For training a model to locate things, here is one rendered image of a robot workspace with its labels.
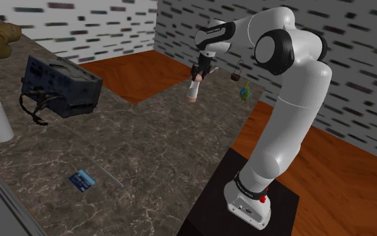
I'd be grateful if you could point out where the white and pink bottle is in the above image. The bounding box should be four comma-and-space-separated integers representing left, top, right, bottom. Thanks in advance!
186, 72, 206, 103

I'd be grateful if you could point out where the blue green bird figure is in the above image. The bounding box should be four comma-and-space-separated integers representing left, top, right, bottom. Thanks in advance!
239, 81, 253, 103

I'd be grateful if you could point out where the thin clear stick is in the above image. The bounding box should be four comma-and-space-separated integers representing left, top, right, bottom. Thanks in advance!
78, 150, 125, 188

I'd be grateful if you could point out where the black robot stand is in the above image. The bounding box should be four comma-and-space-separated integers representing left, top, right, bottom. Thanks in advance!
176, 147, 300, 236

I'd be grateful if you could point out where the blue card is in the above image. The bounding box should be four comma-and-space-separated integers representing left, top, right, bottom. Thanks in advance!
68, 168, 97, 193

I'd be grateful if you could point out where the small dark basket with handle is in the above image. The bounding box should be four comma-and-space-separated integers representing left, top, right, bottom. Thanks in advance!
230, 59, 245, 82

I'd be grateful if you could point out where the dark blue box with cables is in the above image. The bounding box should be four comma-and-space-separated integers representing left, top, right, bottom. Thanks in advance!
19, 54, 104, 127

